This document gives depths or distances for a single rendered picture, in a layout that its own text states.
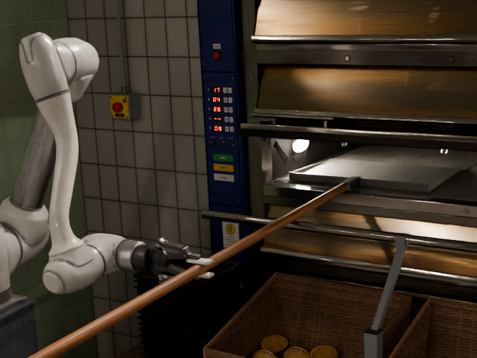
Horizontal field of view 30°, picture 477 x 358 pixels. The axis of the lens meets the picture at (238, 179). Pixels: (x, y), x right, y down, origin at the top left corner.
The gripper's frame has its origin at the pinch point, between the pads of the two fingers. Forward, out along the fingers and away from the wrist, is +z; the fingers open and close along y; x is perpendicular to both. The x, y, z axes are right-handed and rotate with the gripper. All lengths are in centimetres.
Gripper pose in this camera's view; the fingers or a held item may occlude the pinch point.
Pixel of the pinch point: (200, 267)
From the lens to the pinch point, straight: 241.6
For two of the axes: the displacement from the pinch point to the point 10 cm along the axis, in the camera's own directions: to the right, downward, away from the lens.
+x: -5.3, 2.2, -8.2
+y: 0.5, 9.7, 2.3
